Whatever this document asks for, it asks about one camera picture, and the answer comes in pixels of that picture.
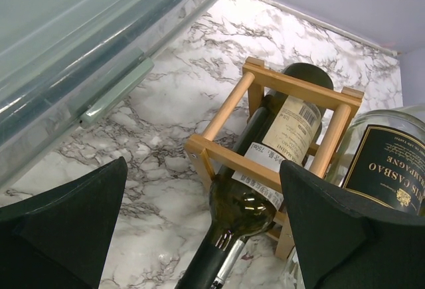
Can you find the green wine bottle brown label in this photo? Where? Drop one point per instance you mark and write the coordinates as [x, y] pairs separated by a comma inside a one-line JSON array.
[[229, 263]]

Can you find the clear square liquor bottle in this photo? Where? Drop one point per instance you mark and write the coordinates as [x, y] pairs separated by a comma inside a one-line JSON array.
[[291, 275]]

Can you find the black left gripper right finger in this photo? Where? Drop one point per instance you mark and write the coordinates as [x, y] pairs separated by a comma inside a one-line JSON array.
[[344, 240]]

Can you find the translucent green storage box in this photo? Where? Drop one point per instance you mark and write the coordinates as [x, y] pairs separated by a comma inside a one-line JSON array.
[[67, 63]]

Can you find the tall clear glass bottle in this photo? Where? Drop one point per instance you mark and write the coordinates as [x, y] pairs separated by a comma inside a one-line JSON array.
[[381, 158]]

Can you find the wooden wine rack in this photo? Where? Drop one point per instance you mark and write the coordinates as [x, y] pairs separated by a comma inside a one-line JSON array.
[[302, 80]]

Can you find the dark green wine bottle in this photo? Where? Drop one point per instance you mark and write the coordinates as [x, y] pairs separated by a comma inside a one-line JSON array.
[[282, 128]]

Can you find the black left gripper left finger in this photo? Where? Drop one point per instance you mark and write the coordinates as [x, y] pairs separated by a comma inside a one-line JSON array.
[[60, 238]]

